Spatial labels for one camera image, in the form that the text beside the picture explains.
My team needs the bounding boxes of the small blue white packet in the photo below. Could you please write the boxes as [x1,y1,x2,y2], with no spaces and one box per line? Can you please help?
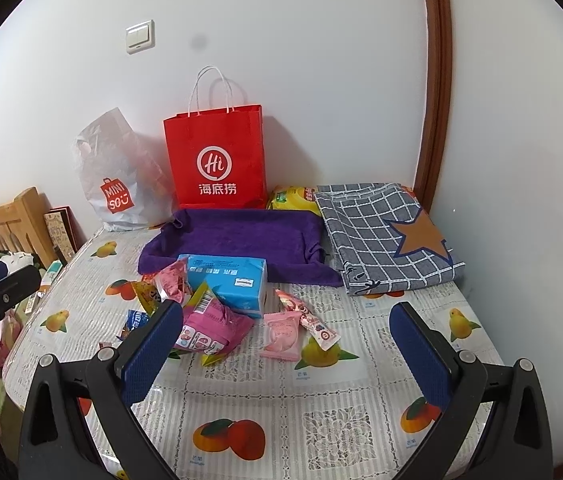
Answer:
[118,309,150,340]

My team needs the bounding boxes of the yellow triangular snack packet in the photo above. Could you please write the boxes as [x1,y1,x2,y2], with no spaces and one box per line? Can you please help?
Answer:
[131,281,161,316]

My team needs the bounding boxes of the pink yellow candy packet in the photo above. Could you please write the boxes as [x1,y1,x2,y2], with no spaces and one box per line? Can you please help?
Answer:
[154,258,193,307]

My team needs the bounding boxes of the pink snack bag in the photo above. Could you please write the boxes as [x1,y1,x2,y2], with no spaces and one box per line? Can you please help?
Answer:
[174,290,254,366]

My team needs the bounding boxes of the Lotso lollipop snack packet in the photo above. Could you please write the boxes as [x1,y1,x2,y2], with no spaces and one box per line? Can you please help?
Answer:
[275,289,340,351]

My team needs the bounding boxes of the light pink pastry packet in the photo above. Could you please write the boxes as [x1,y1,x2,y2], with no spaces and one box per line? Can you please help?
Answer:
[260,311,301,362]

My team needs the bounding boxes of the wooden headboard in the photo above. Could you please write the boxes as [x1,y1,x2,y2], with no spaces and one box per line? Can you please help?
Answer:
[0,186,57,268]

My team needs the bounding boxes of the patterned box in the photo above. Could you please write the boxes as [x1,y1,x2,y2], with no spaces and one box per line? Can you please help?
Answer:
[43,206,79,262]

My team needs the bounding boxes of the white Miniso plastic bag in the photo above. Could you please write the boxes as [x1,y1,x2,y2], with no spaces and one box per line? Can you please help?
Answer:
[72,108,174,231]

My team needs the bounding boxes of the grey checked star cloth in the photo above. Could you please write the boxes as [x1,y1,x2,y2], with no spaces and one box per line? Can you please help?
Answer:
[315,183,465,296]

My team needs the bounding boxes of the blue tissue pack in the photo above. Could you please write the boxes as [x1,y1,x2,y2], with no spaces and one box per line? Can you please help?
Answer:
[183,255,268,318]

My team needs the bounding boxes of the red Haidilao paper bag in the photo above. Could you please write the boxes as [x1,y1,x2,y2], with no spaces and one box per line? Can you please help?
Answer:
[163,76,268,209]

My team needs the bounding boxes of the purple towel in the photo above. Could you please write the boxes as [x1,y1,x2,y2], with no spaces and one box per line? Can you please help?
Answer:
[137,209,342,287]

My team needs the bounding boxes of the yellow chips bag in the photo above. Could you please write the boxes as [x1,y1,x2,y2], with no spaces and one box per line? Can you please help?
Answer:
[266,186,321,217]

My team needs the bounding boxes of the white wall switch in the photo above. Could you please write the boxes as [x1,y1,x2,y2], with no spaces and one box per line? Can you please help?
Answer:
[125,20,155,54]

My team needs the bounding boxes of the brown wooden door frame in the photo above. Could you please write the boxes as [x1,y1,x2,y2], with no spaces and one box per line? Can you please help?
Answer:
[414,0,454,212]

